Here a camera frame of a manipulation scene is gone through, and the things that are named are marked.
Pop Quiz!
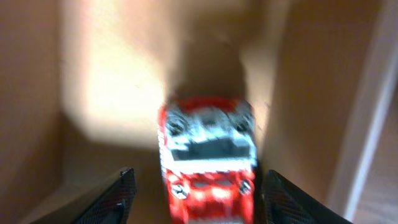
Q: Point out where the red toy robot car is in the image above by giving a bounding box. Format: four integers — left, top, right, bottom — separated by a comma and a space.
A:
158, 96, 257, 223

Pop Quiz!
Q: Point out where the white cardboard box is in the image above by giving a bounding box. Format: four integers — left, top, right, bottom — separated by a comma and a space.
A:
1, 1, 397, 223

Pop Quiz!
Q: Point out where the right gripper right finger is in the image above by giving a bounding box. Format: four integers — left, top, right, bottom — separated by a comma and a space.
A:
261, 169, 352, 224

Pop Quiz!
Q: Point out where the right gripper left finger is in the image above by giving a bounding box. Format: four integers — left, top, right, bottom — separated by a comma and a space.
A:
29, 167, 137, 224

